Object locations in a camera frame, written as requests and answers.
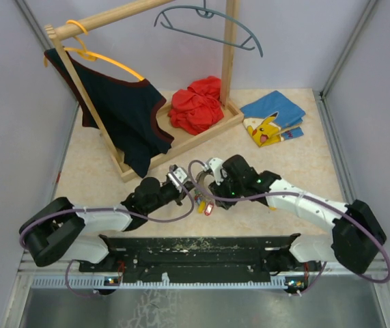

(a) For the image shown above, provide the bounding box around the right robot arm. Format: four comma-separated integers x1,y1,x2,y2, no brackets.
205,155,387,274

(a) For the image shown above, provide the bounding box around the red key tag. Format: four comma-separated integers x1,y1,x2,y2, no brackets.
204,202,214,216

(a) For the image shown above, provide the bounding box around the blue pikachu cloth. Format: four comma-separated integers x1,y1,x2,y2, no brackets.
240,91,306,148

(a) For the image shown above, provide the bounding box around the white slotted cable duct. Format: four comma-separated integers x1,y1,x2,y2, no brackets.
30,275,305,290

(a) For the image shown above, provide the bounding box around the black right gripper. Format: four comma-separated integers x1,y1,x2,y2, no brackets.
209,170,245,209

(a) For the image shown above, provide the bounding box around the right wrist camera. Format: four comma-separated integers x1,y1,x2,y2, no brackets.
206,158,227,185

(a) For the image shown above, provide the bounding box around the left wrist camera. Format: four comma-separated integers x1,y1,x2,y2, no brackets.
167,165,189,188

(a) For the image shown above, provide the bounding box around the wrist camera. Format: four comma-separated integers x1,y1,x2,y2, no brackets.
167,165,189,188
206,158,227,185

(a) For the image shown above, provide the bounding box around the steel key organizer yellow handle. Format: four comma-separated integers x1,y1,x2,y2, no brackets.
193,172,216,217

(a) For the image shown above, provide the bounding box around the yellow clothes hanger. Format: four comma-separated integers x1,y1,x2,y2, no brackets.
43,19,145,83

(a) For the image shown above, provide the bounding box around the dark navy tank top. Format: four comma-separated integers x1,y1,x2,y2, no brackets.
44,47,176,179

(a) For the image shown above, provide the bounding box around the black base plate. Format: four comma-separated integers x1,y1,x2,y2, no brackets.
79,234,322,283

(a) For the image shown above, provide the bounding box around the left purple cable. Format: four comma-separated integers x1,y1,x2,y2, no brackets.
18,164,195,298

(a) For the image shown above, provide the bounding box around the grey-blue clothes hanger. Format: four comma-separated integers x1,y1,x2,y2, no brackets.
154,1,264,57

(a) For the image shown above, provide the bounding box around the red crumpled cloth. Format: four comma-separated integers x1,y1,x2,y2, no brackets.
168,76,224,135

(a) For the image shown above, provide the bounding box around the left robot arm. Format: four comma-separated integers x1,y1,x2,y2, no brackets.
19,172,194,271

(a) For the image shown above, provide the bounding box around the wooden clothes rack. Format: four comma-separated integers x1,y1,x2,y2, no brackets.
44,1,243,182

